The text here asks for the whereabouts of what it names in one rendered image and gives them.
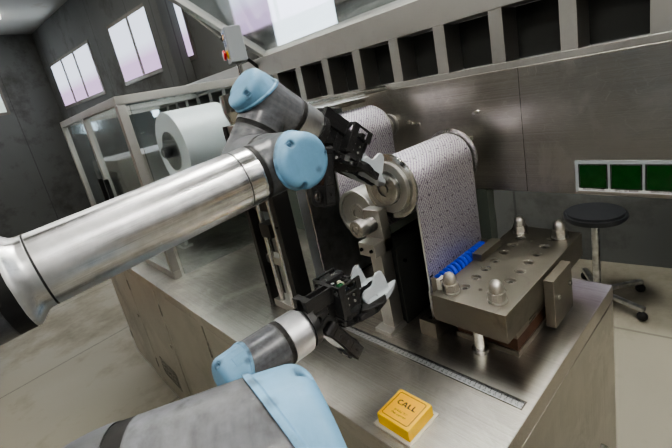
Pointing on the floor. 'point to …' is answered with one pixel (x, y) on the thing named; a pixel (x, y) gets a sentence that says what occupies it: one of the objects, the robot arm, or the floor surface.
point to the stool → (585, 214)
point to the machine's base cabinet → (162, 322)
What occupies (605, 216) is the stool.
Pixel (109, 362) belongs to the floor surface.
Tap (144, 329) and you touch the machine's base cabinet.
